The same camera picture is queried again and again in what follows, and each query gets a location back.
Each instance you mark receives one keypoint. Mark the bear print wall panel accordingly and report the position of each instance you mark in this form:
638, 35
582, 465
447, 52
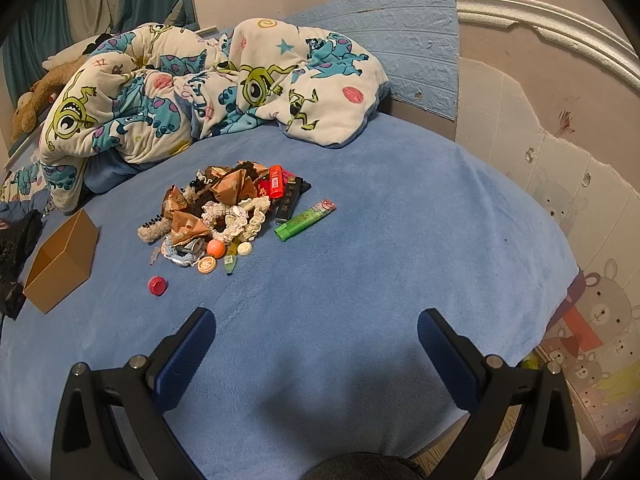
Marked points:
600, 310

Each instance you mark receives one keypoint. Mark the orange white round candy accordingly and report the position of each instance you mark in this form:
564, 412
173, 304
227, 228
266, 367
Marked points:
206, 265

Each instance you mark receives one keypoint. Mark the orange ball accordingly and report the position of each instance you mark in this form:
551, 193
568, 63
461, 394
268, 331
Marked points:
216, 247

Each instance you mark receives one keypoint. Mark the red lighter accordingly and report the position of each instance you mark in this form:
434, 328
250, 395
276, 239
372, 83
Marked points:
276, 185

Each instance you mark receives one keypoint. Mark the green lighter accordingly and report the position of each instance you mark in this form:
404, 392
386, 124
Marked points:
300, 221

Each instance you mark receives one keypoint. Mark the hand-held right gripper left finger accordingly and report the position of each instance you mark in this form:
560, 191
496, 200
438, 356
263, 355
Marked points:
184, 360

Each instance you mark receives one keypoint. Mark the white pillow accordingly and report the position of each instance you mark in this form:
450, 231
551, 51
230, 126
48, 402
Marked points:
70, 52

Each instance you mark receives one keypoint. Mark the black cloth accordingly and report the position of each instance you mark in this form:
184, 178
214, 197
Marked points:
15, 260

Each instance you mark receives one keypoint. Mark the blue scrunchie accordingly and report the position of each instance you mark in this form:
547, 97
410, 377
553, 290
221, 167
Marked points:
179, 255

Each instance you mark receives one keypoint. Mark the fuzzy beige hair clip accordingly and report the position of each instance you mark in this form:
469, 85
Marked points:
155, 229

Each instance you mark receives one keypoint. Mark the black scrunchie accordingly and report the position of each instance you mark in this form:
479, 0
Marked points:
197, 200

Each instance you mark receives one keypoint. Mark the blue foam wall panel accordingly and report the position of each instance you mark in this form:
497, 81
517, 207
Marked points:
410, 35

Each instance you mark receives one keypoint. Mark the black rectangular packet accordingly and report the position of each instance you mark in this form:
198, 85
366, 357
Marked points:
289, 202

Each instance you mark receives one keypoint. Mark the pink triangular snack packet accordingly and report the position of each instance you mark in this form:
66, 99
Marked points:
232, 180
175, 199

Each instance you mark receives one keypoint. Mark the teal curtain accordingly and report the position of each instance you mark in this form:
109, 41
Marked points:
30, 35

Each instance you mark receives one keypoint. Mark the brown cardboard box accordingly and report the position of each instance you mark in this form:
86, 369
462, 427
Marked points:
75, 245

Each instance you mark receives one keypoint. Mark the cartoon printed pillow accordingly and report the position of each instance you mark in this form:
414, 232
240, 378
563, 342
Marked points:
20, 180

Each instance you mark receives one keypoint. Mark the blue fleece bed sheet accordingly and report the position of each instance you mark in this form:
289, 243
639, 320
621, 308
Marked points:
375, 260

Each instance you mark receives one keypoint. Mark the brown plush toy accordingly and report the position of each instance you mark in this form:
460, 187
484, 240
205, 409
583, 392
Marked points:
30, 100

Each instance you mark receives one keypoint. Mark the red bottle cap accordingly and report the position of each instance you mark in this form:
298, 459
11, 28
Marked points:
157, 286

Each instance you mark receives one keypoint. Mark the cartoon monster printed blanket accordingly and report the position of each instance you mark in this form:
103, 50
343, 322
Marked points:
150, 110

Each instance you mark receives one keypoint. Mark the pink lighter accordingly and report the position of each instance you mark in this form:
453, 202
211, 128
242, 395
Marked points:
288, 176

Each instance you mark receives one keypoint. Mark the cream lace scrunchie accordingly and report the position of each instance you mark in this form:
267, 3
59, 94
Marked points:
252, 221

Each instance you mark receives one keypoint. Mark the orange snack packet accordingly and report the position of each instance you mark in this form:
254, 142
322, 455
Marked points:
186, 224

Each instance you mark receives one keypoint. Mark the white bed headboard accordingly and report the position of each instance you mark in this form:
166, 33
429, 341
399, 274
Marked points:
550, 25

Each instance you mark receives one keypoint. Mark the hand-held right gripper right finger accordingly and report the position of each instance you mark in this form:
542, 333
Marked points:
450, 360

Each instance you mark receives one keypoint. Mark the small green jelly stick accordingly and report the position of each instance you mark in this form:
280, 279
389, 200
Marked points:
229, 264

